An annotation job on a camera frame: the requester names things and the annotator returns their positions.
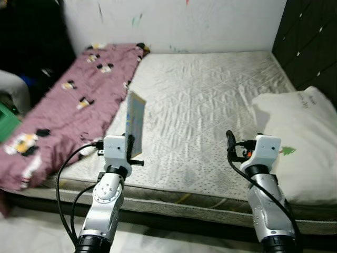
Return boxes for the dark tufted bed headboard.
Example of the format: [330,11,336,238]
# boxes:
[271,0,337,106]

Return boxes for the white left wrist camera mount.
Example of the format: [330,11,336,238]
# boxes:
[103,134,133,177]

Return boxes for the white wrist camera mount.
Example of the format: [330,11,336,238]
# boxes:
[241,134,282,174]
[103,134,133,177]

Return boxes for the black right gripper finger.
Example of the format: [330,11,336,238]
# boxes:
[225,130,238,161]

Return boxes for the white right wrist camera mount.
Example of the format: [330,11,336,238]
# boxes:
[241,134,282,174]

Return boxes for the white quilted mattress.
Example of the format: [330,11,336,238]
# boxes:
[16,50,337,235]

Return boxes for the white pillow with tree print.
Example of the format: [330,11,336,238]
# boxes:
[252,86,337,206]

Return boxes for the purple cartoon print blanket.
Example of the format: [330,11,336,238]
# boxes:
[0,42,151,191]

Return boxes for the short black left arm cable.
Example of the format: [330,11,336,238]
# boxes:
[70,182,101,238]

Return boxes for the blue yellow children's book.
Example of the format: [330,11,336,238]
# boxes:
[125,91,147,159]

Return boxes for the green plastic stool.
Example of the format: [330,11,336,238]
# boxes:
[0,102,23,144]

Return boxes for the long black left arm cable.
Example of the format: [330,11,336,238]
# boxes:
[55,141,106,246]

